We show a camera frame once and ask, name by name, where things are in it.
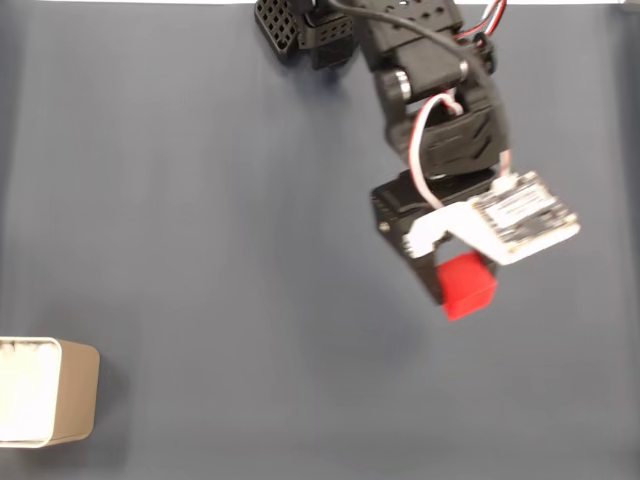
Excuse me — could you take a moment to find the red cube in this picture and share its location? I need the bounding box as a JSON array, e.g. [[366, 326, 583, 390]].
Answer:
[[435, 252, 500, 322]]

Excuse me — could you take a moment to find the beige box with white inside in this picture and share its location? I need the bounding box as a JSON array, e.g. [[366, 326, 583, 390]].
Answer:
[[0, 336, 101, 450]]

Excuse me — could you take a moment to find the dark grey mat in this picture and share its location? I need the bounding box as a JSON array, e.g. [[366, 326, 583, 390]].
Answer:
[[0, 3, 640, 480]]

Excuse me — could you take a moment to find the white camera board with mount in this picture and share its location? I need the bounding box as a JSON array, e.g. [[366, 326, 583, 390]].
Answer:
[[405, 170, 582, 266]]

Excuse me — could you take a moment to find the white red servo wire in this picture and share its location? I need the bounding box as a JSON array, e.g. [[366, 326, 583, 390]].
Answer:
[[408, 0, 515, 210]]

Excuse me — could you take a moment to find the black camera cable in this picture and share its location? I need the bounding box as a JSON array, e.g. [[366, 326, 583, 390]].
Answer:
[[327, 0, 501, 91]]

